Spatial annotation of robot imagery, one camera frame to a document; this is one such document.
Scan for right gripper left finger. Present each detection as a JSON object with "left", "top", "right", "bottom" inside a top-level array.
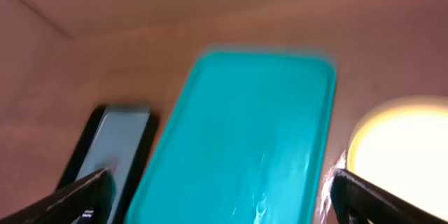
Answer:
[{"left": 1, "top": 168, "right": 116, "bottom": 224}]

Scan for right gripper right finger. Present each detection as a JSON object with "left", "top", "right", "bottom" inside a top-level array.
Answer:
[{"left": 330, "top": 169, "right": 447, "bottom": 224}]

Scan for green rimmed plate top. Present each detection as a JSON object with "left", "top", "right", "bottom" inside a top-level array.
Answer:
[{"left": 346, "top": 96, "right": 447, "bottom": 221}]

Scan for black water tray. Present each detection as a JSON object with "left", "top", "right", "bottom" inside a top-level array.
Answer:
[{"left": 57, "top": 105, "right": 160, "bottom": 224}]

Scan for teal plastic serving tray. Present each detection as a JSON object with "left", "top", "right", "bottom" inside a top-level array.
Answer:
[{"left": 125, "top": 50, "right": 337, "bottom": 224}]

